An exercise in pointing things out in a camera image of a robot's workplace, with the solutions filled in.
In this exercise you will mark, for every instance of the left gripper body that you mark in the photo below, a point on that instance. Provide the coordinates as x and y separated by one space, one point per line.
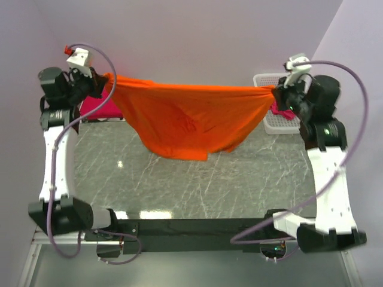
94 82

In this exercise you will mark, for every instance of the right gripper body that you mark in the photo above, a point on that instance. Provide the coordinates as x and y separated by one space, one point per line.
283 95

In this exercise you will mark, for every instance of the orange t shirt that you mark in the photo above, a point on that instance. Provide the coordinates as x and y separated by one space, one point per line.
189 122

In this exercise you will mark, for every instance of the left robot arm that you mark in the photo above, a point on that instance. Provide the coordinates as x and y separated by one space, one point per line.
57 210

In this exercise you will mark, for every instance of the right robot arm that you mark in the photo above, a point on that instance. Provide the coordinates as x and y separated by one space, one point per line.
324 136

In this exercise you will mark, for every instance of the crumpled crimson t shirt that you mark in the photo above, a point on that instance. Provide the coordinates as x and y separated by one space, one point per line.
287 114

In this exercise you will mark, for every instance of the folded crimson t shirt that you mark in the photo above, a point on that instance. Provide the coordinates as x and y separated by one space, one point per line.
108 112

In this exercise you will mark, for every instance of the white plastic basket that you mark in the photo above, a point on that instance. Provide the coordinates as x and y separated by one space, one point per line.
275 124

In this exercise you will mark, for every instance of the black base beam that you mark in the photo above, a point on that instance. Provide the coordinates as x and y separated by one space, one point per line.
182 235

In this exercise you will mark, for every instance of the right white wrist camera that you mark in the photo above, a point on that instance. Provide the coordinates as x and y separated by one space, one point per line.
296 66

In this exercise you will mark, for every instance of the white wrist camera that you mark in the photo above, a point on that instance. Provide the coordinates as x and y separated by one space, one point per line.
80 59
296 66

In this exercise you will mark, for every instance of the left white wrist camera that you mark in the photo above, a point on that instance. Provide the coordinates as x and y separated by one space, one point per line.
80 59

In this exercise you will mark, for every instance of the aluminium rail frame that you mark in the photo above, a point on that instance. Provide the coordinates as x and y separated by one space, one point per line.
74 261

